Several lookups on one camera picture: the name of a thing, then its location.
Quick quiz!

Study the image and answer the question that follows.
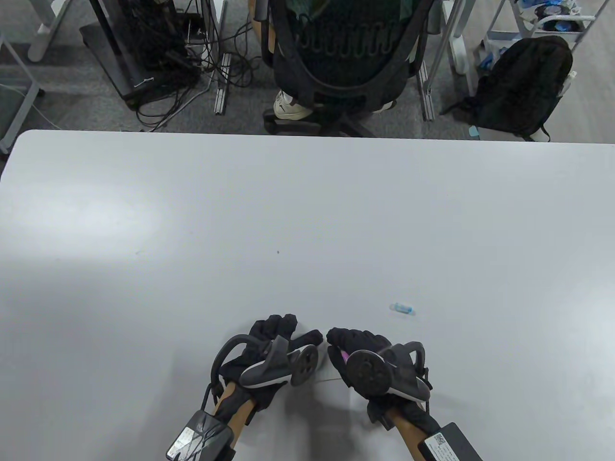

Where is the person's left hand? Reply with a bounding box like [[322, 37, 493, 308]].
[[211, 315, 323, 419]]

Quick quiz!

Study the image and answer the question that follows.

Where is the person's right hand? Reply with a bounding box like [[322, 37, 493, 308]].
[[327, 328, 433, 425]]

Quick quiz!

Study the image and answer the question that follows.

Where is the white lined letter paper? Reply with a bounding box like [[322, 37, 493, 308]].
[[315, 343, 345, 385]]

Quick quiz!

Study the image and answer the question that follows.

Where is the person's right forearm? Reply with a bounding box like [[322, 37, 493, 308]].
[[384, 408, 443, 461]]

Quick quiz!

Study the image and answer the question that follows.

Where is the person's left forearm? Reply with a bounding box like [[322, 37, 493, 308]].
[[211, 382, 255, 447]]

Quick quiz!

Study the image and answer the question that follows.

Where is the grey right hand tracker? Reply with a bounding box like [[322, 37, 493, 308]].
[[347, 341, 432, 401]]

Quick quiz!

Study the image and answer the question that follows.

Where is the grey hand tracker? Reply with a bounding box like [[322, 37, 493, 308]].
[[211, 335, 320, 388], [347, 341, 432, 401]]

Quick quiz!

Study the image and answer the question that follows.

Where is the grey left hand tracker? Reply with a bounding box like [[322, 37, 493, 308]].
[[211, 335, 320, 388]]

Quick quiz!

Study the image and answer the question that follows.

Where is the black mesh office chair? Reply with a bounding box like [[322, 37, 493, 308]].
[[255, 0, 443, 137]]

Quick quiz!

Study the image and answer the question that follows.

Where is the black backpack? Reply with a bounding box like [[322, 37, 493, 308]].
[[440, 36, 575, 142]]

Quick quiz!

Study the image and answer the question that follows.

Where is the black equipment stand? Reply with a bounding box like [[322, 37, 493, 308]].
[[79, 0, 202, 111]]

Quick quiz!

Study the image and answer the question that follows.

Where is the white cart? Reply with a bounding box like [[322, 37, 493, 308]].
[[480, 0, 596, 53]]

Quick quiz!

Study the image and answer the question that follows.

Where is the white desk leg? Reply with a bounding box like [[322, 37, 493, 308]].
[[27, 0, 73, 63]]

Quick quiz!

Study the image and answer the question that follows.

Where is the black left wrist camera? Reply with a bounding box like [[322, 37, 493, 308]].
[[166, 409, 236, 461]]

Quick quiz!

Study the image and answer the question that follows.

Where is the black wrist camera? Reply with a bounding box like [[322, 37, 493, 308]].
[[166, 409, 236, 461], [417, 422, 483, 461]]

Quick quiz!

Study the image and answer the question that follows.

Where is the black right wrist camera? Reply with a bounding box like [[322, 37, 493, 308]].
[[417, 422, 483, 461]]

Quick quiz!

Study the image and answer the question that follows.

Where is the aluminium rail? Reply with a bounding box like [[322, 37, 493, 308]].
[[214, 53, 232, 116], [417, 60, 435, 121]]

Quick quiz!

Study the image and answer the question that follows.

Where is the black cable bundle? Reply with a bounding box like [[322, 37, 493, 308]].
[[135, 0, 270, 133]]

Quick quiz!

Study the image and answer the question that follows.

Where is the white desk frame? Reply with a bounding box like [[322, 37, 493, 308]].
[[428, 0, 476, 97]]

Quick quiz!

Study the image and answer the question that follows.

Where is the grey desk frame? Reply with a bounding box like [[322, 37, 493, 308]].
[[0, 34, 46, 154]]

